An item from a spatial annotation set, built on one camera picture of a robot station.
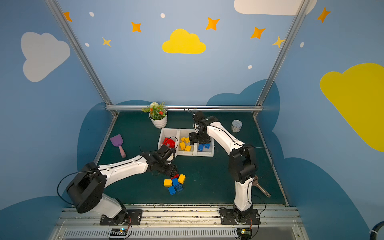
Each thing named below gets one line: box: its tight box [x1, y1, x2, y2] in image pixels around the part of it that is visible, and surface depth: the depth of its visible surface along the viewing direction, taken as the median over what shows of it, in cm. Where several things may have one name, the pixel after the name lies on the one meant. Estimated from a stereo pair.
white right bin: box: [194, 137, 215, 157], surface depth 100 cm
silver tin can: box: [231, 119, 243, 133], surface depth 110 cm
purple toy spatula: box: [110, 134, 127, 158], surface depth 105 cm
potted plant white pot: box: [141, 101, 168, 129], surface depth 106 cm
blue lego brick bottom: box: [168, 186, 176, 195], surface depth 84 cm
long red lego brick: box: [167, 138, 176, 149], surface depth 102 cm
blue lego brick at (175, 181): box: [172, 177, 179, 186], surface depth 86 cm
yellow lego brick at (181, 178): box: [178, 174, 186, 184], surface depth 87 cm
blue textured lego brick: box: [174, 183, 183, 192], surface depth 85 cm
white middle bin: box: [177, 128, 196, 156], surface depth 100 cm
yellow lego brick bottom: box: [163, 179, 173, 187], surface depth 86 cm
